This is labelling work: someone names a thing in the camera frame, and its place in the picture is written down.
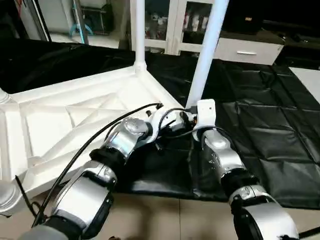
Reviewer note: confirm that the white plastic table leg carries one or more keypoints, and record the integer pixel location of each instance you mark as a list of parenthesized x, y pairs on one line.
[(4, 96), (9, 197), (140, 35), (207, 50)]

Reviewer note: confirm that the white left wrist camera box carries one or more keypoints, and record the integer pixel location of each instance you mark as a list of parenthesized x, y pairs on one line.
[(159, 120)]

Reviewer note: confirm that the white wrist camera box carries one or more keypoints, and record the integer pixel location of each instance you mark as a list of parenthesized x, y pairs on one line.
[(159, 120), (206, 112)]

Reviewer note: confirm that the storage rack with items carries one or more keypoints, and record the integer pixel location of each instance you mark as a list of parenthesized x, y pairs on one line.
[(92, 17)]

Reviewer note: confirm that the white glass door cabinet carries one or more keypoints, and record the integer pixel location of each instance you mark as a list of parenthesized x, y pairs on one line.
[(175, 25)]

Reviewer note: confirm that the white flat panel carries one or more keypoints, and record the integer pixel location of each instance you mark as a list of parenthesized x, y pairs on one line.
[(309, 82)]

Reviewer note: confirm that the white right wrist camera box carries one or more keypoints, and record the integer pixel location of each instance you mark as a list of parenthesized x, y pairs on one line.
[(206, 112)]

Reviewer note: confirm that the white plastic table top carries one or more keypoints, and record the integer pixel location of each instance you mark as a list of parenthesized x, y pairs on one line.
[(60, 115)]

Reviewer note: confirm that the black work mat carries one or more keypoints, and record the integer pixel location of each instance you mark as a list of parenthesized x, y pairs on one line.
[(265, 120)]

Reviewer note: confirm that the white drawer unit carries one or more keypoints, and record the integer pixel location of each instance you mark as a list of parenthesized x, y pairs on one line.
[(247, 51)]

